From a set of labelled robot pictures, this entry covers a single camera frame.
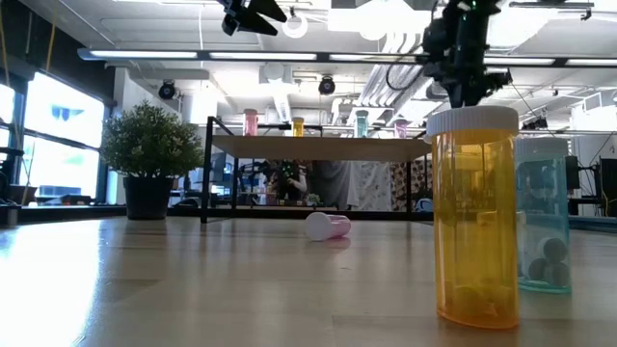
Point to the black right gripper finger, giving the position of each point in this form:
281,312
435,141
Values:
466,94

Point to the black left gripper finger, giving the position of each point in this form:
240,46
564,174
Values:
253,21
267,8

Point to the purple pill bottle white cap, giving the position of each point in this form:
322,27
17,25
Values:
400,130
332,226

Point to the pink pill bottle white cap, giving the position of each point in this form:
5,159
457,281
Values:
250,124

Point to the teal pill bottle white cap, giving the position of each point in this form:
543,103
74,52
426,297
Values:
361,125
544,217

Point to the yellow pill bottle white cap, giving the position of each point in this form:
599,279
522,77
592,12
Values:
474,217
298,127

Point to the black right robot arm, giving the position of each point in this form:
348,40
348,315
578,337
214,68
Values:
482,12

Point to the wooden shelf black metal legs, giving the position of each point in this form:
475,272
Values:
318,148

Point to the overhead light bar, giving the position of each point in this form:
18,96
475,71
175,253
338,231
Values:
144,54

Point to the black ceiling spotlight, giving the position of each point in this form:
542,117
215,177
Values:
327,86
167,90

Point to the dark patterned hanging cloth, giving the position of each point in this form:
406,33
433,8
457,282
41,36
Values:
419,180

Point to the blue white helmet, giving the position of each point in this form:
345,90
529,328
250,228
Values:
424,205

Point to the white patterned hanging cloth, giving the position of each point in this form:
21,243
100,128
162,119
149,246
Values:
376,185

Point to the black computer monitor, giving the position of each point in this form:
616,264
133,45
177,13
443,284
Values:
608,188
572,172

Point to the green potted plant black pot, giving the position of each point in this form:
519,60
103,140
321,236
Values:
149,144

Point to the grey hanging cloth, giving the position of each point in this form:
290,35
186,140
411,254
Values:
337,185

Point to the person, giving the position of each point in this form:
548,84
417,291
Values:
289,183

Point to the small green plant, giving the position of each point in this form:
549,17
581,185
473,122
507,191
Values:
313,200

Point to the large window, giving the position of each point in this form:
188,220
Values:
62,144

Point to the black round equipment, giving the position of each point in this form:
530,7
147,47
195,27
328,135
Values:
7,217

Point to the right wrist camera housing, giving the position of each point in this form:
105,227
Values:
436,41

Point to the black ceiling camera cluster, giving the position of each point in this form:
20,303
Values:
501,79

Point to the silver ventilation duct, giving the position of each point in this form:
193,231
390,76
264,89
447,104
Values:
520,29

